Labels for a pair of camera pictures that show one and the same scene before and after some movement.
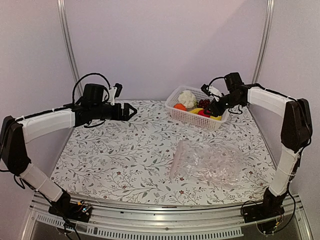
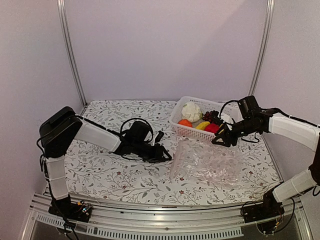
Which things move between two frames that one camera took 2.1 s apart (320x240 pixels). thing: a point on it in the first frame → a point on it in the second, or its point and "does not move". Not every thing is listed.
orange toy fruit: [180, 106] → [185, 122]
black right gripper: [215, 107] → [227, 136]
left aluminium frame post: [66, 35] does not move
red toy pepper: [202, 112] → [212, 127]
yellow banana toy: [196, 110] → [202, 125]
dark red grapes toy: [203, 104] → [208, 116]
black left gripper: [125, 116] → [157, 156]
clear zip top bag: [214, 164] does not move
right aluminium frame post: [269, 11] does not move
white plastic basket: [195, 119] → [205, 105]
